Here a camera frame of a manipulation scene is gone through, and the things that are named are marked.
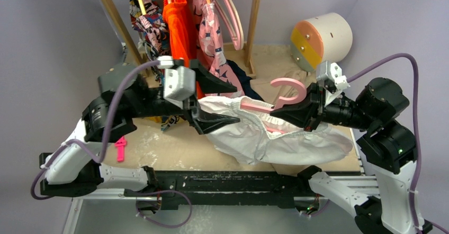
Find beige shorts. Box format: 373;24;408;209
250;69;337;176

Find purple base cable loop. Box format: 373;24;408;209
134;190;194;229

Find orange mesh shorts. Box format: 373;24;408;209
161;0;206;100

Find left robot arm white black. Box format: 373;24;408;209
31;56;239;200

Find pink shark print shorts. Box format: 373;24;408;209
192;0;245;98

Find pink wooden hanger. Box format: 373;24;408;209
239;77;307;137
212;0;244;50

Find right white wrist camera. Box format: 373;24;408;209
316;60;350;107

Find comic print shorts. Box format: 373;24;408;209
127;0;186;132

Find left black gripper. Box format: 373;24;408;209
130;61;243;131

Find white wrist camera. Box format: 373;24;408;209
157;56;196;109
316;60;350;107

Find round white drawer cabinet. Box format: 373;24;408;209
290;13;353;72

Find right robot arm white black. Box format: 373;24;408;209
271;78;433;233

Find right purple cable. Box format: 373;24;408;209
345;53;449;234

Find pink plastic clip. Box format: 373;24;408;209
114;136;128;163

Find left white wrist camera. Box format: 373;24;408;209
157;56;196;109

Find navy blue shorts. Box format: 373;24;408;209
227;59;263;101

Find wooden clothes rack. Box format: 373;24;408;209
100;0;261;79

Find white shorts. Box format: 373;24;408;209
199;96;353;165

